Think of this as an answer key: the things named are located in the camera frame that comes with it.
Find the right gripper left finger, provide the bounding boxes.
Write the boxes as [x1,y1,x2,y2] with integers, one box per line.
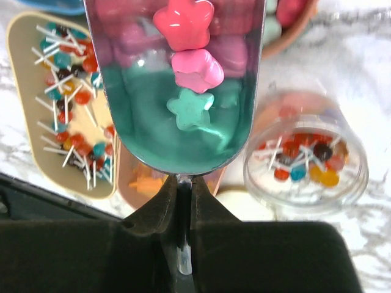
[1,178,177,292]

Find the beige tray round lollipops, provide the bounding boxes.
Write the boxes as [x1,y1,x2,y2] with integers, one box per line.
[7,12,117,199]

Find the gold jar lid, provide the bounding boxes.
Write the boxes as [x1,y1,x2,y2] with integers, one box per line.
[216,190,275,222]

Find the metal candy scoop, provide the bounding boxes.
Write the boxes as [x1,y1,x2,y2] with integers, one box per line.
[82,0,267,275]

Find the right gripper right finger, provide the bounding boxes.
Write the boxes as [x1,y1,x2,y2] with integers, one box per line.
[190,178,362,292]

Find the blue tray swirl lollipops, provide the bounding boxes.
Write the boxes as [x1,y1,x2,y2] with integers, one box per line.
[19,0,85,16]

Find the clear plastic jar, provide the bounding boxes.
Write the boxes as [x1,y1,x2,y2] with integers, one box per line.
[243,90,369,213]

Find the pink tray star candies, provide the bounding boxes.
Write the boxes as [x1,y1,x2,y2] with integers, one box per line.
[262,0,318,59]

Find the pink tray popsicle candies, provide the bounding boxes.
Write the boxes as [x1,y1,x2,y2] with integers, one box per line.
[117,143,227,211]

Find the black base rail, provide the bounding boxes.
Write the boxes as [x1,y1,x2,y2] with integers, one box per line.
[1,173,120,222]

